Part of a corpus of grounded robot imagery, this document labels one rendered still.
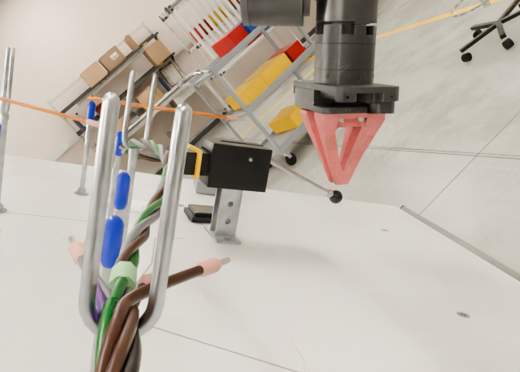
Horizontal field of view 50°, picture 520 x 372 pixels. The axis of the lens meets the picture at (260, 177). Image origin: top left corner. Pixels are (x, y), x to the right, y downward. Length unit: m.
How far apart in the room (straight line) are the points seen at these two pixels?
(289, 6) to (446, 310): 0.29
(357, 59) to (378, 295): 0.21
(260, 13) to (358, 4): 0.09
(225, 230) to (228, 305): 0.15
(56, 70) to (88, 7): 1.01
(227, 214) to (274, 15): 0.19
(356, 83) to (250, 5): 0.12
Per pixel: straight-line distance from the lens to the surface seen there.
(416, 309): 0.45
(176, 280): 0.16
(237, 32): 4.45
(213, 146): 0.49
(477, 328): 0.45
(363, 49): 0.53
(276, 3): 0.53
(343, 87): 0.50
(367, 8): 0.53
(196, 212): 0.57
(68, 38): 8.59
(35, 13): 8.66
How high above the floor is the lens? 1.25
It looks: 15 degrees down
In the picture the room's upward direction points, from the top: 41 degrees counter-clockwise
